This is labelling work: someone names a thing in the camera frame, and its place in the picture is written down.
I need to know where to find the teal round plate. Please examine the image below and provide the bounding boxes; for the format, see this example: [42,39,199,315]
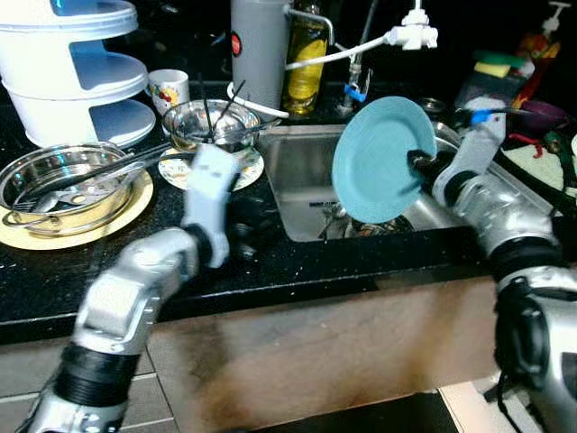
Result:
[332,96,439,224]

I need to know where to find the black twisted tongs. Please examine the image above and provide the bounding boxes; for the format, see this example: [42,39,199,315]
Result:
[18,137,192,201]

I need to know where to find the steel fork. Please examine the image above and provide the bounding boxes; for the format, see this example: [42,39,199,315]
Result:
[7,185,69,214]

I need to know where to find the green black kitchen tool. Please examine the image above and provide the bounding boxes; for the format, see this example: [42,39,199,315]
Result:
[552,131,577,186]

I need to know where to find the small steel drain cap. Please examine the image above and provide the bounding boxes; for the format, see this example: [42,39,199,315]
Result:
[420,97,447,116]

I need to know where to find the stainless steel sink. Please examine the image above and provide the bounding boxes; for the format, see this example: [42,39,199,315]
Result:
[257,122,555,243]

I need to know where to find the clear plastic container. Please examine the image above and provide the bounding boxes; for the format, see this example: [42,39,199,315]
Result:
[455,68,519,114]

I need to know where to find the lemon leaf print plate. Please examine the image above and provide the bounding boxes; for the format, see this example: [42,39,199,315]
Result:
[159,144,265,192]

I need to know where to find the steel gooseneck faucet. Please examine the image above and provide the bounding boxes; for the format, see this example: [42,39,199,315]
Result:
[335,0,380,116]

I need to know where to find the pale green cloth mat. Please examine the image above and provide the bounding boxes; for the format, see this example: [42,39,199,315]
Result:
[500,135,577,195]

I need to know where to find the steel mixing bowl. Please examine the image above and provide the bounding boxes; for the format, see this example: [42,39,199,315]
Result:
[162,99,237,154]

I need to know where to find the green yellow sponge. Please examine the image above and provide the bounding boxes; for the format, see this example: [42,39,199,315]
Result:
[473,51,527,79]

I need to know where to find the pale yellow plate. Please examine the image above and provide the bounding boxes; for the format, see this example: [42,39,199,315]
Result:
[0,167,154,252]

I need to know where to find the grey brown base cabinet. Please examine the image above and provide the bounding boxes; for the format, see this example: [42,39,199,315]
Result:
[0,248,577,433]

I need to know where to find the purple bowl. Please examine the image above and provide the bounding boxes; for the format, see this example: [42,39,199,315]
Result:
[518,99,571,136]

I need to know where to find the yellow dish soap bottle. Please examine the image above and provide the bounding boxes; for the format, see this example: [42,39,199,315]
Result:
[282,3,330,115]

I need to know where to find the red pump bottle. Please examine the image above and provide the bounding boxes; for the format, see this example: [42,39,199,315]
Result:
[518,5,569,100]

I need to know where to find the white cartoon print mug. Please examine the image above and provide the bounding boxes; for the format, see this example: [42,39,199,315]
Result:
[147,69,191,116]

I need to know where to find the grey water filter canister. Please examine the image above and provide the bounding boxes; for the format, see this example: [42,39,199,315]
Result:
[230,0,291,114]

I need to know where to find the white tiered storage rack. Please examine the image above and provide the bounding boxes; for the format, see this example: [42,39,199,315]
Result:
[0,0,156,150]

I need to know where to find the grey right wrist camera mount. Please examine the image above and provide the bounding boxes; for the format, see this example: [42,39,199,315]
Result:
[448,95,508,195]

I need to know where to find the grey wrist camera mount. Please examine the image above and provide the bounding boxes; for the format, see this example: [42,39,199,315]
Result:
[183,144,243,263]
[448,95,508,195]

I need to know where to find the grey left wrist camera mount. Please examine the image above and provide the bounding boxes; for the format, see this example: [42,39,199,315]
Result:
[183,144,243,263]

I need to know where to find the black cable with blue tape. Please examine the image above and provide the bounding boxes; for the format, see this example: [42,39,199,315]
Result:
[455,104,546,127]

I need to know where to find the red handled utensil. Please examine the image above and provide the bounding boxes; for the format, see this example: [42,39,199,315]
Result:
[509,134,546,159]

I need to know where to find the white canister hose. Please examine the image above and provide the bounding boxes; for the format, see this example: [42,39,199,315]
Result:
[225,83,289,120]

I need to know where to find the white faucet diverter hose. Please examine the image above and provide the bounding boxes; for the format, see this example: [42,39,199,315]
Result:
[285,0,440,71]

